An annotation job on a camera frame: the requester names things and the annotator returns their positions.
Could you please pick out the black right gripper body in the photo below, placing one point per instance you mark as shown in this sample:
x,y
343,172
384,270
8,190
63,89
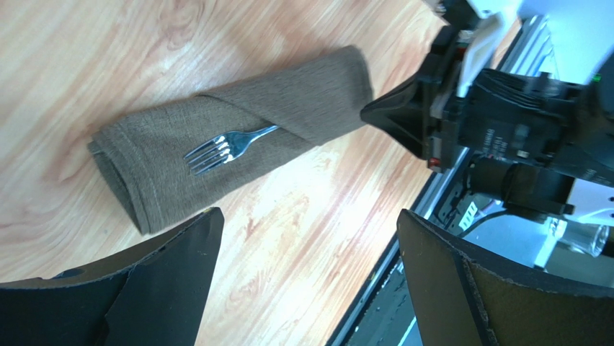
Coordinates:
x,y
545,145

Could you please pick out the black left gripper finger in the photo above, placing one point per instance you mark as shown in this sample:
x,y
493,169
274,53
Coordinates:
x,y
400,114
463,294
153,293

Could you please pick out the brown cloth napkin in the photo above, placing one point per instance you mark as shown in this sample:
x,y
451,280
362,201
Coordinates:
x,y
166,163

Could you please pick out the silver fork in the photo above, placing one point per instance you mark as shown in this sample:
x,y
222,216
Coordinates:
x,y
222,149

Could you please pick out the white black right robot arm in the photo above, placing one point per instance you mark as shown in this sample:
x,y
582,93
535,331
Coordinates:
x,y
581,33

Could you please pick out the aluminium frame rail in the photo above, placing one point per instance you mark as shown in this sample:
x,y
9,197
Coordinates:
x,y
530,53

